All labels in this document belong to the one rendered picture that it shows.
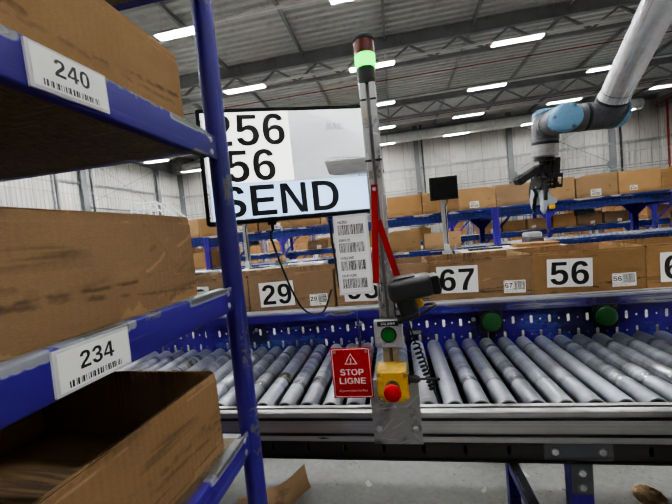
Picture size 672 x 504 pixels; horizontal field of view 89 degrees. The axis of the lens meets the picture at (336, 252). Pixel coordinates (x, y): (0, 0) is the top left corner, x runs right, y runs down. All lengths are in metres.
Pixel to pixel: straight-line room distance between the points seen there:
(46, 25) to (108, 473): 0.36
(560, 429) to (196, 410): 0.82
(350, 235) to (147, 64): 0.55
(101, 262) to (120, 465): 0.17
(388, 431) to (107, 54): 0.90
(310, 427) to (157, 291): 0.68
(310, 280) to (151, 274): 1.13
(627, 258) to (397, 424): 1.10
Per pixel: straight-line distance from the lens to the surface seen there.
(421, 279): 0.79
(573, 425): 1.04
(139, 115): 0.38
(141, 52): 0.47
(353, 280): 0.85
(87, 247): 0.36
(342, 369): 0.91
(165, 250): 0.43
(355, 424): 0.98
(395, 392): 0.82
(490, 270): 1.50
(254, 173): 0.95
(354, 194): 0.96
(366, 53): 0.93
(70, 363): 0.30
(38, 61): 0.32
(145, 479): 0.42
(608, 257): 1.65
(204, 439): 0.49
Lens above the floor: 1.20
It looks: 3 degrees down
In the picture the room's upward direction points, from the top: 6 degrees counter-clockwise
